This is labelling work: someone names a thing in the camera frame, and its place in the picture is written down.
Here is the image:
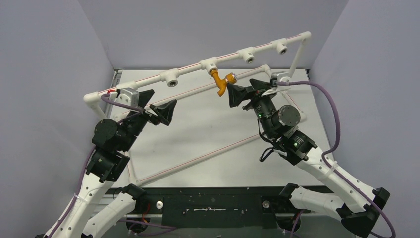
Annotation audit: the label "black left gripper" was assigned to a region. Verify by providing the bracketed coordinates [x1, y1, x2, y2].
[119, 90, 177, 151]

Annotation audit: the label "yellow plastic water faucet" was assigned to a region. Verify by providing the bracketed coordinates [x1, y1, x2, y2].
[209, 69, 237, 97]

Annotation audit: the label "white PVC pipe frame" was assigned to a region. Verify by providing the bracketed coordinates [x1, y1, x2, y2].
[84, 31, 311, 187]

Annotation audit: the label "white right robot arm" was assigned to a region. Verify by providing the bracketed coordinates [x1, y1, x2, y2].
[227, 79, 390, 238]

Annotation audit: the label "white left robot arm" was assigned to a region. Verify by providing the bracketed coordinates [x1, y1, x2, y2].
[38, 88, 177, 238]

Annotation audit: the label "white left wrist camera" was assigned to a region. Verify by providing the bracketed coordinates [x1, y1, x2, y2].
[107, 88, 139, 108]

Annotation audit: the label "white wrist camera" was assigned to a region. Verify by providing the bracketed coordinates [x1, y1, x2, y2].
[270, 71, 291, 88]
[107, 88, 139, 108]

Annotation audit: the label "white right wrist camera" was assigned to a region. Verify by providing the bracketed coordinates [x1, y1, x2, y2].
[270, 71, 291, 88]

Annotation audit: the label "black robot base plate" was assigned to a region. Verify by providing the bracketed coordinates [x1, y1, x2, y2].
[128, 186, 299, 229]

